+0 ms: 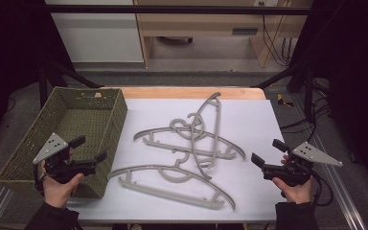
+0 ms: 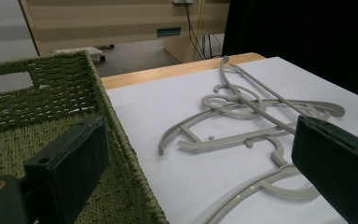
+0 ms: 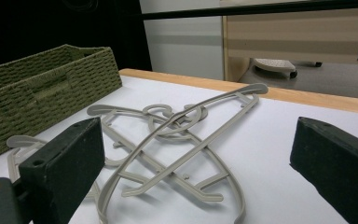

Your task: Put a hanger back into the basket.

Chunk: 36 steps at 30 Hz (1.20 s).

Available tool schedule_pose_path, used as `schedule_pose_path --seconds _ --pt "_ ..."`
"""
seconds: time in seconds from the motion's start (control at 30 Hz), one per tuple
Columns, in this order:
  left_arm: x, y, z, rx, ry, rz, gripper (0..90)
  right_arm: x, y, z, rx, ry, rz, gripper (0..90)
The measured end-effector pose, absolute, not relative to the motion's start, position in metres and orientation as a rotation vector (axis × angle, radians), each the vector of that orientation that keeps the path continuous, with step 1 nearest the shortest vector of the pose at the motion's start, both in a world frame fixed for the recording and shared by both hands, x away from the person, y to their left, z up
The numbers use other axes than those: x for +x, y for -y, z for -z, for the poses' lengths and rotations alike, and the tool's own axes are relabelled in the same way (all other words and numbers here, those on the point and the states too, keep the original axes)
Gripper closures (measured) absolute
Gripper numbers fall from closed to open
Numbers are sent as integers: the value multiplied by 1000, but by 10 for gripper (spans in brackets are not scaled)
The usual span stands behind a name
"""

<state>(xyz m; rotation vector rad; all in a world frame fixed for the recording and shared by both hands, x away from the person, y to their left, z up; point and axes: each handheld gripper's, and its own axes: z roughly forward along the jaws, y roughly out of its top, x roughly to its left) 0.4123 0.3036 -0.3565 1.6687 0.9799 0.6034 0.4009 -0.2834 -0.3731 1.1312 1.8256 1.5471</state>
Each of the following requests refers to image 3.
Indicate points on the black metal bar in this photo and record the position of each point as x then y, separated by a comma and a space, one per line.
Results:
261, 8

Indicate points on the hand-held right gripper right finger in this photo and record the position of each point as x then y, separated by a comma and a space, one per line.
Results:
338, 161

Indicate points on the black curtain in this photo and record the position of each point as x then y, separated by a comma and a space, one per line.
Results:
43, 25

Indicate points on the light wooden cabinet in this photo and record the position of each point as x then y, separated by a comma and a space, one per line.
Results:
292, 37

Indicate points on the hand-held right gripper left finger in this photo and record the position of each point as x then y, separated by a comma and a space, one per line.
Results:
65, 161

